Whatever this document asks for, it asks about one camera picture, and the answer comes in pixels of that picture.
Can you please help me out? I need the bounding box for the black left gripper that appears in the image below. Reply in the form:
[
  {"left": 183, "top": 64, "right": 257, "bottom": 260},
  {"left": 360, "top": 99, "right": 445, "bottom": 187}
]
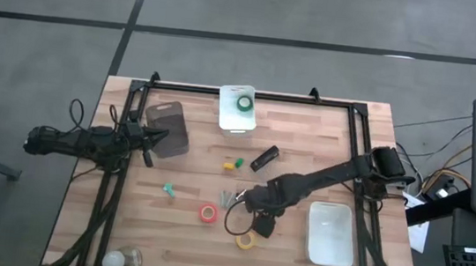
[{"left": 123, "top": 110, "right": 173, "bottom": 172}]

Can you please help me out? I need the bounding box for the clear glass jar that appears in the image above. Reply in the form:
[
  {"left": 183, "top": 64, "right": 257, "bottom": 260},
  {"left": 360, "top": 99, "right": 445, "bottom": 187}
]
[{"left": 115, "top": 244, "right": 145, "bottom": 266}]

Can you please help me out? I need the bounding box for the yellow tape roll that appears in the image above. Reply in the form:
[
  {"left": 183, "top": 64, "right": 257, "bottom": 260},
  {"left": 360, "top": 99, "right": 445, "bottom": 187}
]
[{"left": 234, "top": 229, "right": 258, "bottom": 252}]

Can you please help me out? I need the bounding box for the green tape roll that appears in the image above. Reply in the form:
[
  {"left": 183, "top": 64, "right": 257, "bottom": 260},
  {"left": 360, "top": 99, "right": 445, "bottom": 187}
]
[{"left": 235, "top": 94, "right": 255, "bottom": 114}]

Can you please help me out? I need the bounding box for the thin black floor cable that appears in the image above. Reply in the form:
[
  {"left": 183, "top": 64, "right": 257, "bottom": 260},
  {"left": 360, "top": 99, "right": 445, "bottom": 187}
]
[{"left": 393, "top": 107, "right": 474, "bottom": 137}]

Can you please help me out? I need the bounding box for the black aluminium table frame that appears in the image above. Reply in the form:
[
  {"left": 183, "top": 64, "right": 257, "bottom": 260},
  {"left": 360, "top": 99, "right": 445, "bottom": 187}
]
[{"left": 42, "top": 61, "right": 438, "bottom": 266}]

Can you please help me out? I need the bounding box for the white plastic bin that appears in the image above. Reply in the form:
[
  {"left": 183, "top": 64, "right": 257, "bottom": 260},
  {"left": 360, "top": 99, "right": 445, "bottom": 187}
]
[{"left": 302, "top": 199, "right": 361, "bottom": 266}]

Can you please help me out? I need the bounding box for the black desk bar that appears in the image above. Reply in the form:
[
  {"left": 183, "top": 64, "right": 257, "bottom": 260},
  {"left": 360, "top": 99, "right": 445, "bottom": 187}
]
[{"left": 403, "top": 181, "right": 475, "bottom": 234}]

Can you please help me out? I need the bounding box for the teal staple remover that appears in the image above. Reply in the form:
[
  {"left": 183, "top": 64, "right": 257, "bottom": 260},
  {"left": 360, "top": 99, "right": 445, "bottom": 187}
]
[{"left": 161, "top": 182, "right": 178, "bottom": 200}]

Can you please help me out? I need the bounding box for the black right camera cable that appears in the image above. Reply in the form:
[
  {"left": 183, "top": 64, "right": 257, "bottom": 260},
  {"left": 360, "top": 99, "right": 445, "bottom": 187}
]
[{"left": 222, "top": 196, "right": 259, "bottom": 239}]

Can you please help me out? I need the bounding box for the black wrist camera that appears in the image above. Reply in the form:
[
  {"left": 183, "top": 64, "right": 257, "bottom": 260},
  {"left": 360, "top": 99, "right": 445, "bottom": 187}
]
[
  {"left": 252, "top": 213, "right": 277, "bottom": 240},
  {"left": 124, "top": 120, "right": 144, "bottom": 140}
]

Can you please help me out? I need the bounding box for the white paper sheet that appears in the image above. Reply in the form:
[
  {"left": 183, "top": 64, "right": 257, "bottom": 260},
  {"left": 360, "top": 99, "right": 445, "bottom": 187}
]
[{"left": 397, "top": 191, "right": 435, "bottom": 255}]

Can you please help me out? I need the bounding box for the black power adapter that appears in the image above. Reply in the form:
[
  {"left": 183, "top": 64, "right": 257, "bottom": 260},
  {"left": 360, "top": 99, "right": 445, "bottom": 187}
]
[{"left": 422, "top": 172, "right": 457, "bottom": 206}]

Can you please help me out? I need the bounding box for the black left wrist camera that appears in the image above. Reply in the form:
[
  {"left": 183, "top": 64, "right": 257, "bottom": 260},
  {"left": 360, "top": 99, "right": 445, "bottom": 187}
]
[{"left": 124, "top": 120, "right": 144, "bottom": 140}]

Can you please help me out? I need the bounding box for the black stapler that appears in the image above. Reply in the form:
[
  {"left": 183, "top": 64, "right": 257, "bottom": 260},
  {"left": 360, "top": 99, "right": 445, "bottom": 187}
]
[{"left": 249, "top": 143, "right": 282, "bottom": 175}]

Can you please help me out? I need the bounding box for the smoky translucent plastic bin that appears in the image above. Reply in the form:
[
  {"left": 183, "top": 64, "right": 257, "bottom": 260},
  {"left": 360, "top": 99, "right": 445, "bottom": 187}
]
[{"left": 140, "top": 98, "right": 195, "bottom": 162}]

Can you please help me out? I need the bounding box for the red tape roll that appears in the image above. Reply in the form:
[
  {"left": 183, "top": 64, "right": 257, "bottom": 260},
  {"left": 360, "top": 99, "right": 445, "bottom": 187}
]
[{"left": 197, "top": 203, "right": 219, "bottom": 225}]

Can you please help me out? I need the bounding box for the white light bulb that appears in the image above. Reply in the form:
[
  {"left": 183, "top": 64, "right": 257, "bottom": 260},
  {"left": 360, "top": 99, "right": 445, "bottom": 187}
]
[{"left": 101, "top": 249, "right": 127, "bottom": 266}]

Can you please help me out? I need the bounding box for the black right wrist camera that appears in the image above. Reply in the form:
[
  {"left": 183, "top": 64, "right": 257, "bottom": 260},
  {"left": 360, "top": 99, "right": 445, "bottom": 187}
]
[{"left": 252, "top": 213, "right": 277, "bottom": 240}]

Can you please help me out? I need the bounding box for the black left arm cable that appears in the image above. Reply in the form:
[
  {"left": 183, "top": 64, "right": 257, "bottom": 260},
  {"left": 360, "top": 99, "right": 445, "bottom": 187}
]
[{"left": 66, "top": 97, "right": 123, "bottom": 136}]

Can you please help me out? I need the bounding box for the yellow cable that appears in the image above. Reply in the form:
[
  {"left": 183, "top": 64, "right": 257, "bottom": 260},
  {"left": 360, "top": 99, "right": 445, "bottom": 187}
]
[{"left": 420, "top": 138, "right": 476, "bottom": 196}]

